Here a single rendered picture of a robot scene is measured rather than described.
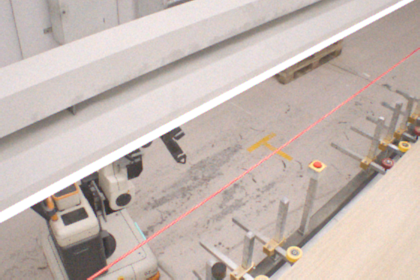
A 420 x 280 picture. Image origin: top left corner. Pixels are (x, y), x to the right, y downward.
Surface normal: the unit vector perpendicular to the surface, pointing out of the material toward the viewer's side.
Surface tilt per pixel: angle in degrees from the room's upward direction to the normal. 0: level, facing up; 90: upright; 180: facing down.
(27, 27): 90
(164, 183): 0
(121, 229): 0
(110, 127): 61
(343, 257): 0
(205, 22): 90
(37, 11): 90
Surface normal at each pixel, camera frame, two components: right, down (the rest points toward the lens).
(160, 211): 0.02, -0.81
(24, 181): 0.62, -0.02
